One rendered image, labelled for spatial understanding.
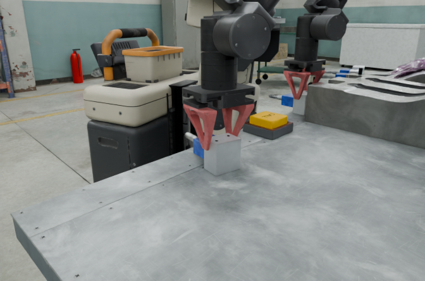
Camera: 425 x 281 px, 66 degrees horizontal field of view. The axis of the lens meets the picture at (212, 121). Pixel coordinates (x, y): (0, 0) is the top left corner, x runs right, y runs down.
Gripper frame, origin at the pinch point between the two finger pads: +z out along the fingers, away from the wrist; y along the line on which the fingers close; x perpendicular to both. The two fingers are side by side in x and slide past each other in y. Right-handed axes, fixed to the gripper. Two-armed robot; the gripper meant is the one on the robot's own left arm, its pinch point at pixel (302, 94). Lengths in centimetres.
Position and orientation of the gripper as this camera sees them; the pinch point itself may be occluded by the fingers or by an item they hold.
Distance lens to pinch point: 90.9
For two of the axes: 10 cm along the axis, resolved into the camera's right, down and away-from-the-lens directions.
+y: 7.2, -1.9, 6.7
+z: -0.1, 9.6, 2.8
